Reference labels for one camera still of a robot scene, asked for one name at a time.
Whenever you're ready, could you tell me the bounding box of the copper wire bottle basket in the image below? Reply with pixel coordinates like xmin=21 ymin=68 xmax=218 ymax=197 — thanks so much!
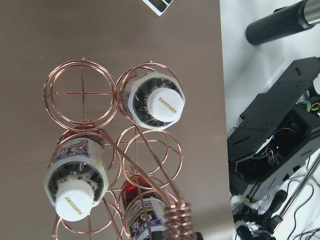
xmin=43 ymin=59 xmax=202 ymax=240

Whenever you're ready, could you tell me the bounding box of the tea bottle white cap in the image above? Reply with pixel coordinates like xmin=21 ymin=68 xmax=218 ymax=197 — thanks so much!
xmin=122 ymin=71 xmax=186 ymax=131

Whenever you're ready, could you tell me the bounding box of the black electronics box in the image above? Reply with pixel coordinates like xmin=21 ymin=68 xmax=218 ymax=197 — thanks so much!
xmin=227 ymin=57 xmax=320 ymax=201

